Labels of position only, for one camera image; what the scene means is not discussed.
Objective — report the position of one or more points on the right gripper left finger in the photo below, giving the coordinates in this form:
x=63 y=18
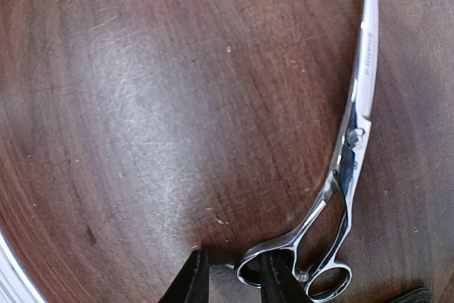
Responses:
x=191 y=285

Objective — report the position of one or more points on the black zip tool case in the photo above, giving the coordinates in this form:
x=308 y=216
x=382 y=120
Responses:
x=418 y=295

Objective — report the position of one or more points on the silver straight scissors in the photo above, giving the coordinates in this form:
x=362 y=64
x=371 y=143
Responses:
x=328 y=278

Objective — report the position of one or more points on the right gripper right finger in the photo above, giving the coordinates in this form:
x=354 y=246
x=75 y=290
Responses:
x=278 y=285

